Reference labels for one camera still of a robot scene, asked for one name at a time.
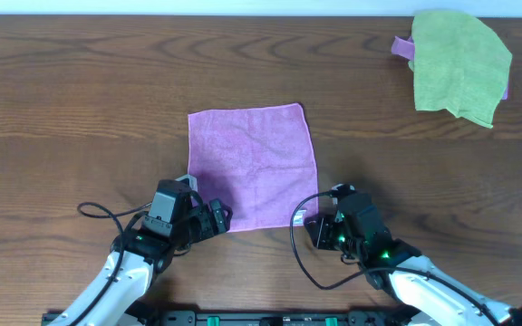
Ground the purple microfiber cloth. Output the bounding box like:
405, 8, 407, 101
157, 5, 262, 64
188, 103, 318, 233

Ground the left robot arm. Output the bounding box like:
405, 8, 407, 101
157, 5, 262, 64
41, 175, 233, 325

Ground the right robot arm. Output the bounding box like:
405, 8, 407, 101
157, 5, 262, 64
304, 188, 522, 325

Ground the green microfiber cloth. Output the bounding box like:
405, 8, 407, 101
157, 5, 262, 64
410, 10, 512, 129

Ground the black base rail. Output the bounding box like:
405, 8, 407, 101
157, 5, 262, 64
116, 308, 416, 326

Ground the right black cable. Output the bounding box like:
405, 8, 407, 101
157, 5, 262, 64
288, 190, 502, 326

